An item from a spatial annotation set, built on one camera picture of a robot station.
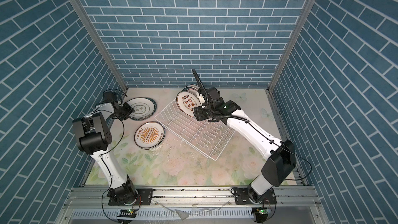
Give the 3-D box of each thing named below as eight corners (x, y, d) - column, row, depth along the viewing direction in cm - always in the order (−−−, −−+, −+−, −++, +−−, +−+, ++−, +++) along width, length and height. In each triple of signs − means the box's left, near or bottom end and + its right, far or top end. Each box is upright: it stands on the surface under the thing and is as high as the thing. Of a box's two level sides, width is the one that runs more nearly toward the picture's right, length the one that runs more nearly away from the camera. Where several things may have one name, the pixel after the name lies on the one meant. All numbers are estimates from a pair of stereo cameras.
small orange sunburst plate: (132, 149, 91) (129, 146, 88) (140, 124, 102) (138, 121, 99) (162, 149, 91) (161, 146, 88) (167, 124, 102) (166, 121, 99)
